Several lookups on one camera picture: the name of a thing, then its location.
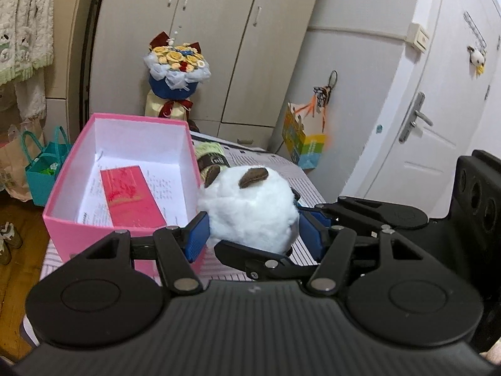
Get white panda plush toy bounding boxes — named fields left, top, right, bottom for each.
left=198, top=164, right=301, bottom=254

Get colourful paper gift bag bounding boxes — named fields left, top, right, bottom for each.
left=281, top=102, right=328, bottom=171

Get yellow flower bouquet blue wrap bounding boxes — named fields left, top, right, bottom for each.
left=142, top=30, right=212, bottom=119

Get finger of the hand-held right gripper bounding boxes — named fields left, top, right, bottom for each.
left=292, top=190, right=393, bottom=228
left=214, top=240, right=319, bottom=282

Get teal tote bag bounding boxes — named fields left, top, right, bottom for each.
left=21, top=126, right=73, bottom=208

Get white wall switch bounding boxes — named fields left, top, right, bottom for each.
left=405, top=22, right=430, bottom=53

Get cream knit sweater green trim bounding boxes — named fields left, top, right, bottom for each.
left=0, top=0, right=56, bottom=85

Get hanging orange tassel ornament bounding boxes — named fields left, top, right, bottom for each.
left=292, top=70, right=339, bottom=131

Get white wardrobe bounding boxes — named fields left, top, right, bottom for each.
left=88, top=0, right=328, bottom=154

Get cream box with red ribbon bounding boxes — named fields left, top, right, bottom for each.
left=143, top=90, right=191, bottom=120

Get metal door handle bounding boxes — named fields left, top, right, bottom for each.
left=398, top=91, right=434, bottom=144

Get white door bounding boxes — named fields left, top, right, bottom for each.
left=352, top=0, right=501, bottom=220

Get black vertical frame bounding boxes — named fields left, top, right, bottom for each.
left=76, top=0, right=111, bottom=134

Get white fuzzy hanging garment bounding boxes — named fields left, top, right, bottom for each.
left=13, top=68, right=48, bottom=123

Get brown paper bag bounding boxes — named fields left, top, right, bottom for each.
left=0, top=119, right=46, bottom=203

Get white printed paper sheets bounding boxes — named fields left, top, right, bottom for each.
left=76, top=156, right=193, bottom=228

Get striped bed sheet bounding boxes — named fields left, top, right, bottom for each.
left=23, top=131, right=338, bottom=343

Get brown fuzzy slippers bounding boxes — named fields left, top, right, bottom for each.
left=0, top=222, right=23, bottom=265

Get red envelope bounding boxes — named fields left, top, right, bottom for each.
left=99, top=164, right=167, bottom=229

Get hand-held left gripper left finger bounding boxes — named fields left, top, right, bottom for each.
left=80, top=211, right=210, bottom=295

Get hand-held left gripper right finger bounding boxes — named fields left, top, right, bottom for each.
left=299, top=213, right=428, bottom=297

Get pink cardboard box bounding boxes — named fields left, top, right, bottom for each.
left=42, top=112, right=205, bottom=279

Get small plush door ornament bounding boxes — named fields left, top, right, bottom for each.
left=465, top=44, right=488, bottom=79

